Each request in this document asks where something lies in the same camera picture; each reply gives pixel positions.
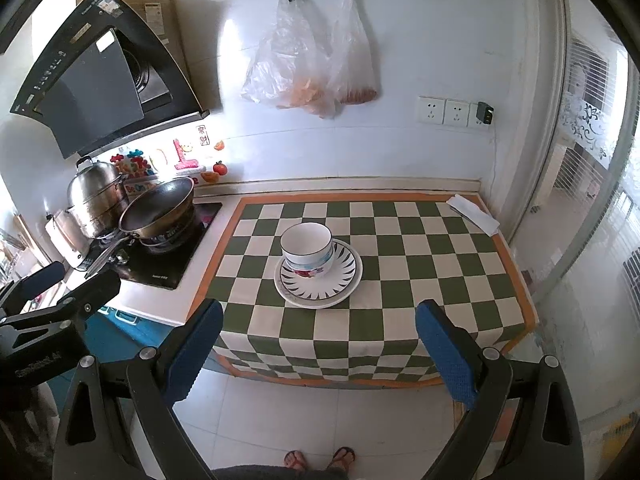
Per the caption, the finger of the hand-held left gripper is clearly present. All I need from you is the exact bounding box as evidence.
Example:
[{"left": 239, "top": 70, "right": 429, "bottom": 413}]
[
  {"left": 20, "top": 270, "right": 122, "bottom": 333},
  {"left": 0, "top": 261, "right": 67, "bottom": 318}
]

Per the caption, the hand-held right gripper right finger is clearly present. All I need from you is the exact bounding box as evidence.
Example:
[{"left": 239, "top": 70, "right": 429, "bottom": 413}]
[{"left": 415, "top": 299, "right": 586, "bottom": 480}]

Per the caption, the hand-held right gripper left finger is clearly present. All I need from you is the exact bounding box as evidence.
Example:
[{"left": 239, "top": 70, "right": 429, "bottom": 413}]
[{"left": 52, "top": 298, "right": 225, "bottom": 480}]

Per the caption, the white plate blue leaf pattern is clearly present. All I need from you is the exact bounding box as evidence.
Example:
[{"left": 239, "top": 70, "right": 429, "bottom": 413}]
[{"left": 274, "top": 239, "right": 363, "bottom": 310}]

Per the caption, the white electric kettle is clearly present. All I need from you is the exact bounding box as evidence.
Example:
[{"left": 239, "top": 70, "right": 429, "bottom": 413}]
[{"left": 45, "top": 208, "right": 91, "bottom": 268}]

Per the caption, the blue cabinet front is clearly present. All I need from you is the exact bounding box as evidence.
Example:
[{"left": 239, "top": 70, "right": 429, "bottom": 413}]
[{"left": 85, "top": 305, "right": 166, "bottom": 361}]

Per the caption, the black gas stove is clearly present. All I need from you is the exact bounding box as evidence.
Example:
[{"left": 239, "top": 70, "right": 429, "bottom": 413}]
[{"left": 75, "top": 202, "right": 223, "bottom": 291}]

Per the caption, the stainless steel steamer pot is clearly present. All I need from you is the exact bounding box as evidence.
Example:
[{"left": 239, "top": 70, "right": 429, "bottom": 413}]
[{"left": 66, "top": 156, "right": 128, "bottom": 238}]

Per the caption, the green white checkered mat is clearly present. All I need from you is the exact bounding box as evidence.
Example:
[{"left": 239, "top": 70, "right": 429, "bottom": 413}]
[{"left": 192, "top": 192, "right": 540, "bottom": 390}]

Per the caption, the folded white paper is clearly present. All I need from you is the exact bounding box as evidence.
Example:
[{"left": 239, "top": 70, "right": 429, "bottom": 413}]
[{"left": 446, "top": 193, "right": 501, "bottom": 237}]

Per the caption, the person's right foot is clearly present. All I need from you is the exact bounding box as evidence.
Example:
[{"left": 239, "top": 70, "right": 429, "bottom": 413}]
[{"left": 327, "top": 447, "right": 357, "bottom": 473}]

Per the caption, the black range hood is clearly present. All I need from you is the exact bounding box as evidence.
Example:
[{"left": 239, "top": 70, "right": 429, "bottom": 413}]
[{"left": 10, "top": 0, "right": 211, "bottom": 161}]

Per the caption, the glass sliding door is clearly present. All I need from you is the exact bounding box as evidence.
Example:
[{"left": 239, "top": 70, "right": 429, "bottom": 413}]
[{"left": 507, "top": 0, "right": 640, "bottom": 461}]

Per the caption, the cardboard box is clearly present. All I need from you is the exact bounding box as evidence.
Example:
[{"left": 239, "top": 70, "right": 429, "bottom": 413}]
[{"left": 120, "top": 0, "right": 181, "bottom": 51}]

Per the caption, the clear plastic bag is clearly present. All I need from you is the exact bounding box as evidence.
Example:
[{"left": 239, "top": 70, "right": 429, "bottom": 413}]
[
  {"left": 241, "top": 0, "right": 346, "bottom": 120},
  {"left": 327, "top": 0, "right": 379, "bottom": 106}
]

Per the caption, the dark wok with handle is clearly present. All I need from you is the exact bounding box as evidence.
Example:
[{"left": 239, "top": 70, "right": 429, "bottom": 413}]
[{"left": 84, "top": 176, "right": 196, "bottom": 281}]

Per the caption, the colourful wall sticker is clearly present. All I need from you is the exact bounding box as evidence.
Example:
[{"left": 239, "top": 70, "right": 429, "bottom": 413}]
[{"left": 110, "top": 147, "right": 161, "bottom": 181}]

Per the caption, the pink letter wall sticker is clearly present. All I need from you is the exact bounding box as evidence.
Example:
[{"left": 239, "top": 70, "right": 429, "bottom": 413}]
[{"left": 172, "top": 139, "right": 201, "bottom": 172}]

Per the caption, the white wall socket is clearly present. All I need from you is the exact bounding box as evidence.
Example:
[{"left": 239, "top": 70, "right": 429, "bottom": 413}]
[
  {"left": 418, "top": 96, "right": 446, "bottom": 126},
  {"left": 444, "top": 99, "right": 472, "bottom": 127}
]

